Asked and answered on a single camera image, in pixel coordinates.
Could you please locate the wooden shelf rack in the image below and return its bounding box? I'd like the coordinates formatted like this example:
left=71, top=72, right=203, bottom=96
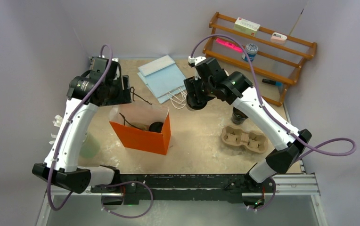
left=202, top=12, right=317, bottom=106

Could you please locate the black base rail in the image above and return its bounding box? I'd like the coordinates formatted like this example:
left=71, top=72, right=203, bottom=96
left=91, top=173, right=275, bottom=207

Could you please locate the pink highlighter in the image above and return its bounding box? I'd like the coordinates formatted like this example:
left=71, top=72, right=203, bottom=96
left=215, top=38, right=243, bottom=53

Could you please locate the brown pulp cup carrier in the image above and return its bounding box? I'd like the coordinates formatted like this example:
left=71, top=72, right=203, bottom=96
left=129, top=122, right=149, bottom=131

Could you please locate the blue white round tin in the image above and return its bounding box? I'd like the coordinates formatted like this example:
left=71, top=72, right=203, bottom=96
left=242, top=43, right=258, bottom=62

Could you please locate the orange paper bag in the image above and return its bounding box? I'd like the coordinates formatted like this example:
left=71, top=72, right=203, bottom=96
left=108, top=87, right=171, bottom=155

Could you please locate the light blue paper bag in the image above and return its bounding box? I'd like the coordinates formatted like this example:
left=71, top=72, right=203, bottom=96
left=138, top=55, right=186, bottom=109

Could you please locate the white green box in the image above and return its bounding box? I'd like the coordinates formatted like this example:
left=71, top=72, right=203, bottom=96
left=233, top=17, right=261, bottom=36

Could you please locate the black blue marker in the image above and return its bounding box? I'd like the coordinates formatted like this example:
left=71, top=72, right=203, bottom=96
left=262, top=79, right=282, bottom=87

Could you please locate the black cup lid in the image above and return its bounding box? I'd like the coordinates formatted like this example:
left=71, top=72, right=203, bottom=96
left=148, top=121, right=164, bottom=133

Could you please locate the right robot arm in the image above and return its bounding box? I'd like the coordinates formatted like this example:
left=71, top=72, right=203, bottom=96
left=184, top=56, right=311, bottom=192

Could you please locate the black paper cup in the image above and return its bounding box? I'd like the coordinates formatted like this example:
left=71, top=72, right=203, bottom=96
left=186, top=103, right=207, bottom=111
left=231, top=107, right=248, bottom=125

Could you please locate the pink white tape dispenser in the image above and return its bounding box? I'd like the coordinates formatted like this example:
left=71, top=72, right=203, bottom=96
left=270, top=32, right=287, bottom=44

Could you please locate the green straw holder cup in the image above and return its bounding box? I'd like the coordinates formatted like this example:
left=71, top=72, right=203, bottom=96
left=80, top=132, right=100, bottom=159

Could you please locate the thin wooden stick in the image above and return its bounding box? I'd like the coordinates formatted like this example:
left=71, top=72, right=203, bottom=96
left=288, top=8, right=304, bottom=36

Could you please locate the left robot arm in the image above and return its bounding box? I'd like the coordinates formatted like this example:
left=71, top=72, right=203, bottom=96
left=32, top=56, right=131, bottom=194

